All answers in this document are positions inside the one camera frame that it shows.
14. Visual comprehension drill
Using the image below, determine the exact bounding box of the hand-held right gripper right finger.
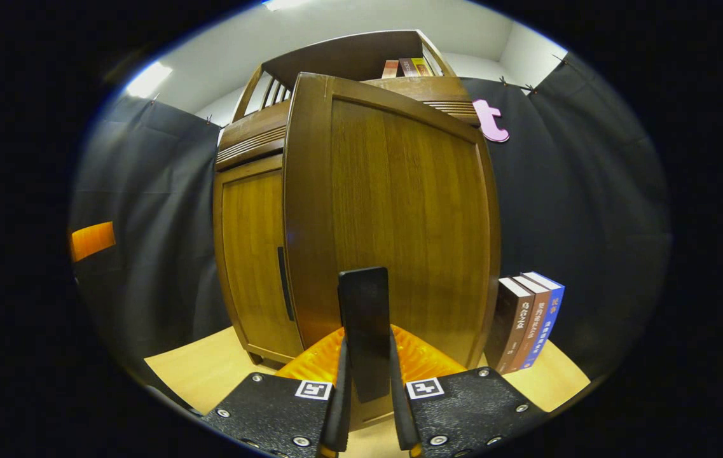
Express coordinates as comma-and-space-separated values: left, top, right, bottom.
388, 324, 549, 458

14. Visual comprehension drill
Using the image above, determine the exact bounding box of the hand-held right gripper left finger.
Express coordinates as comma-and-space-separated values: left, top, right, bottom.
201, 326, 353, 458

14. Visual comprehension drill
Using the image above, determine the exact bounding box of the wooden shoe cabinet door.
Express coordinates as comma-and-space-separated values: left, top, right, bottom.
282, 72, 502, 427
213, 155, 305, 364

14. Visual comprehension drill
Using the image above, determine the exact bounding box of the wooden double-door shoe cabinet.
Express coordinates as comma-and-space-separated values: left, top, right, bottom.
212, 29, 502, 433

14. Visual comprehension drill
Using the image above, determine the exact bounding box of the wooden cabinet drawer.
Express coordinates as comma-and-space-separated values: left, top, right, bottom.
215, 76, 481, 172

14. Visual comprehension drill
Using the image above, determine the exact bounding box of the dark brown book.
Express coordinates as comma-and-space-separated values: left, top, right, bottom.
484, 277, 535, 373

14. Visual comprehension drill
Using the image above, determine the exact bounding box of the black backdrop cloth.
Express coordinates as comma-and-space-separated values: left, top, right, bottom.
69, 54, 673, 389

